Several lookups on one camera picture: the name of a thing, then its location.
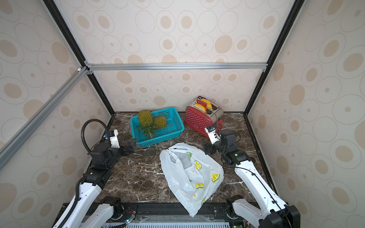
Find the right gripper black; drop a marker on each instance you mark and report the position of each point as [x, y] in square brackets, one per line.
[213, 146]

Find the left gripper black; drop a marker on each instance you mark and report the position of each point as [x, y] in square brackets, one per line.
[128, 151]

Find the white plastic bag lemon print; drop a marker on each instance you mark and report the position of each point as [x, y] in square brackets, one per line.
[192, 176]

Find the large pineapple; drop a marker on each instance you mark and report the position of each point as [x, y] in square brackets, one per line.
[145, 119]

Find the small pineapple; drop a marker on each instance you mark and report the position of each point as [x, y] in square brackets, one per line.
[159, 122]

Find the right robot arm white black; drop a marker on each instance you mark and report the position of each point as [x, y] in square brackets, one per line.
[243, 166]

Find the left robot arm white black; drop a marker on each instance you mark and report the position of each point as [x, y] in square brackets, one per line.
[104, 157]

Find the red toaster with toast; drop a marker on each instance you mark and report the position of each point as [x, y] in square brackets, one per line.
[202, 113]

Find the teal plastic basket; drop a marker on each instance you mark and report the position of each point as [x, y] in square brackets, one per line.
[173, 129]

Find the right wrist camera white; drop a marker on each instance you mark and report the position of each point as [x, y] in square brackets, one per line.
[212, 134]

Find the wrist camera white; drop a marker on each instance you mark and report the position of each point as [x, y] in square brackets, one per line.
[212, 134]
[114, 139]

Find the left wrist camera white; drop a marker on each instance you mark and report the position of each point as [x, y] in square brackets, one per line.
[114, 139]

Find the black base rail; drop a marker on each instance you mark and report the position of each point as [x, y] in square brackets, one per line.
[212, 211]

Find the horizontal aluminium frame bar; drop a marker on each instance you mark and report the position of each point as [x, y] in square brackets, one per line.
[178, 66]

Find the left aluminium frame bar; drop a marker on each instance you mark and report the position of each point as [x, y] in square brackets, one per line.
[18, 140]

